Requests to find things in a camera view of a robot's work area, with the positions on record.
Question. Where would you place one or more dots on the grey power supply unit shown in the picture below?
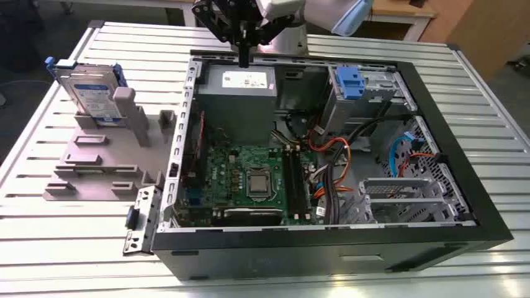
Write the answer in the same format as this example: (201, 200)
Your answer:
(236, 118)

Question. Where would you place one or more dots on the hard disk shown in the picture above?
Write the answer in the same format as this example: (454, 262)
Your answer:
(89, 93)

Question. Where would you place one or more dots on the brown wooden cabinet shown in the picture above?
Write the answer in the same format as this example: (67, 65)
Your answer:
(489, 31)

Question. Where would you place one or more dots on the grey parts rack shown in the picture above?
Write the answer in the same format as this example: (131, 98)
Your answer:
(103, 186)

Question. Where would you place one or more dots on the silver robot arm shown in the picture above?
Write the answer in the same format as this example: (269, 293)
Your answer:
(290, 40)

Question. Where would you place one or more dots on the blue plastic drive latch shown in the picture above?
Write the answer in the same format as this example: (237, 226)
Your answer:
(350, 83)

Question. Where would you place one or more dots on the CPU socket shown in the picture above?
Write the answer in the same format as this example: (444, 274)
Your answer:
(260, 170)

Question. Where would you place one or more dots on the green RAM stick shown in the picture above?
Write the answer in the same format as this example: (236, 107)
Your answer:
(93, 171)

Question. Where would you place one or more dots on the black chair caster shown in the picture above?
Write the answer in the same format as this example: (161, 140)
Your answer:
(521, 63)

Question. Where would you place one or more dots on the silver CPU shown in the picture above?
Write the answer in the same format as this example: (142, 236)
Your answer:
(258, 183)

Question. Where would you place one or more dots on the metal disk bay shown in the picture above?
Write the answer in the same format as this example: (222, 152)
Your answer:
(397, 201)

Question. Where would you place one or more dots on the green motherboard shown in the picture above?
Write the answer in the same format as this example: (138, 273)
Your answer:
(226, 161)

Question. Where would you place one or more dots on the metal optical drive cage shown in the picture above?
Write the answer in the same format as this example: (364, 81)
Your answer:
(344, 115)

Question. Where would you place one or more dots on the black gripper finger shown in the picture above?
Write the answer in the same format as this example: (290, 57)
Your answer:
(216, 21)
(272, 31)

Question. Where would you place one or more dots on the wooden desk white frame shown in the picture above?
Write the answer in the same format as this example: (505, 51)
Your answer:
(189, 17)
(414, 10)

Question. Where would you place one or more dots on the black RAM slot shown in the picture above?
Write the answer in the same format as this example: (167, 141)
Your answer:
(301, 183)
(292, 183)

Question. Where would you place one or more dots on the black PC case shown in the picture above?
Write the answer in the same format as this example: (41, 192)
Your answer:
(290, 254)

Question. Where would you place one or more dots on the black graphics card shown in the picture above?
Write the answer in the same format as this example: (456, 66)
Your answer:
(249, 215)

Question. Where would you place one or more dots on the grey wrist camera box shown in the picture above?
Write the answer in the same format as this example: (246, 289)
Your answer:
(277, 9)

